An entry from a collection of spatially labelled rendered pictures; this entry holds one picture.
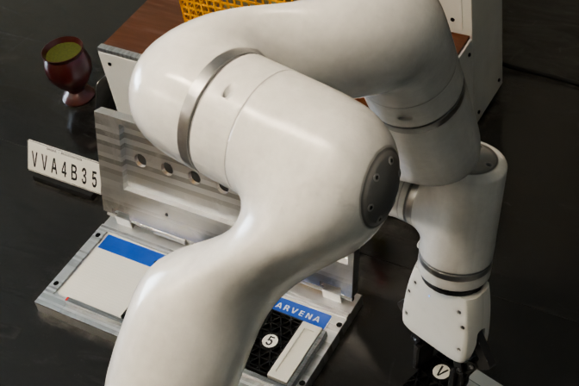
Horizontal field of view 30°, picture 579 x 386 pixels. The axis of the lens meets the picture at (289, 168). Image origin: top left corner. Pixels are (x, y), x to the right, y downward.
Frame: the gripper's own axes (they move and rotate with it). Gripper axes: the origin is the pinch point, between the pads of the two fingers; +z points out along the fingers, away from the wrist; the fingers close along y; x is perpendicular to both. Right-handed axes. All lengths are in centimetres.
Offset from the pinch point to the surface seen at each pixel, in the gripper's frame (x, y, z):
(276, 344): -7.8, -21.8, 7.5
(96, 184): -5, -68, 8
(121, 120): -6, -57, -11
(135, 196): -7, -55, 2
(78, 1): 25, -118, 4
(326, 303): 2.3, -22.4, 6.8
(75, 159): -6, -73, 5
